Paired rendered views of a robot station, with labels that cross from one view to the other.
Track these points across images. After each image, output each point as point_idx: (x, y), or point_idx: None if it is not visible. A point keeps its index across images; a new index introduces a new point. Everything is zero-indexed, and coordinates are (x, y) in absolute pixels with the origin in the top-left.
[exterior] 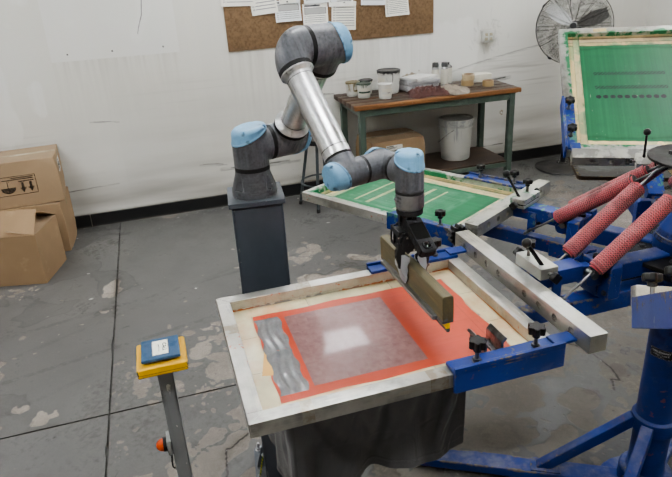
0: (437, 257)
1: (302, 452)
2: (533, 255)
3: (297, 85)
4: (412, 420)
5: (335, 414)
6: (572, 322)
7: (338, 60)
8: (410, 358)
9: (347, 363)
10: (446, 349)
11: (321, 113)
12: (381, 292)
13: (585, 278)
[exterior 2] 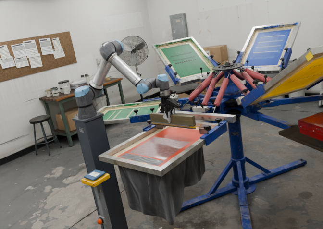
0: None
1: (168, 185)
2: (200, 104)
3: (116, 61)
4: (193, 164)
5: (180, 161)
6: (224, 116)
7: (120, 53)
8: (185, 143)
9: (167, 152)
10: (192, 138)
11: (129, 68)
12: (154, 135)
13: (214, 109)
